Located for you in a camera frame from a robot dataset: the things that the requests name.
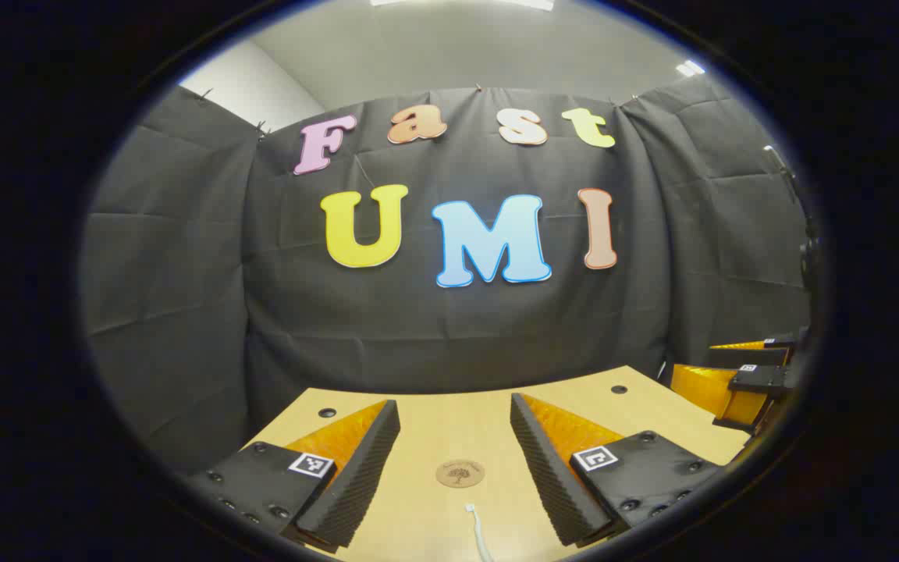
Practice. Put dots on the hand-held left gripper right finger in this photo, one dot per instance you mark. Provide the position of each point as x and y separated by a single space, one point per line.
547 468

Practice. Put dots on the round wooden coaster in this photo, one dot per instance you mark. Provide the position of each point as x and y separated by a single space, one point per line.
460 473

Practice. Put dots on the white toothbrush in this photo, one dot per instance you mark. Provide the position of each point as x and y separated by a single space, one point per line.
481 535

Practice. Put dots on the ceiling light panel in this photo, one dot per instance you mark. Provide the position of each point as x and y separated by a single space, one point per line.
690 68

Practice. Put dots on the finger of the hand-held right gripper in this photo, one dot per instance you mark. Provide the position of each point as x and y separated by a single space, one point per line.
746 357
711 390

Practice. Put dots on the black backdrop cloth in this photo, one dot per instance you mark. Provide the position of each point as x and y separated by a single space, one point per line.
457 328

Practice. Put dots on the dark metal stand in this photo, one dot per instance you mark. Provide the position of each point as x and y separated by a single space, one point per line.
779 164

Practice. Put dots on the wooden desktop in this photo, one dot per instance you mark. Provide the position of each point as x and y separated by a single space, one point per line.
434 429

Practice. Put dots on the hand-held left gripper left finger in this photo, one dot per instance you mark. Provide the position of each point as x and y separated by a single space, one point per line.
364 476

